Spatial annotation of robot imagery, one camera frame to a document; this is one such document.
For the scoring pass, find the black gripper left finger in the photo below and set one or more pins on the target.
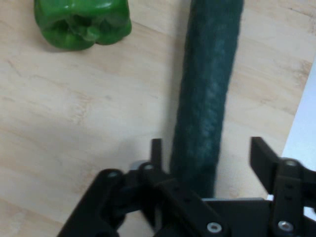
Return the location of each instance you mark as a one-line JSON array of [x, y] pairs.
[[103, 202]]

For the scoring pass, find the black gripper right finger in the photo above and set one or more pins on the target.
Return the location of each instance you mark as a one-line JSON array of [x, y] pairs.
[[288, 187]]

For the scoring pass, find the dark green cucumber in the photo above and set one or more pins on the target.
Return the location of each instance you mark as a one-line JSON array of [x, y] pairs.
[[205, 86]]

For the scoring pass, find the wooden cutting board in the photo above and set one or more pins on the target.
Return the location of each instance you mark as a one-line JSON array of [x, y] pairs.
[[74, 111]]

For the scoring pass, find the green bell pepper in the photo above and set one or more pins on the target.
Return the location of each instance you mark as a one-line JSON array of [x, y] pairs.
[[81, 24]]

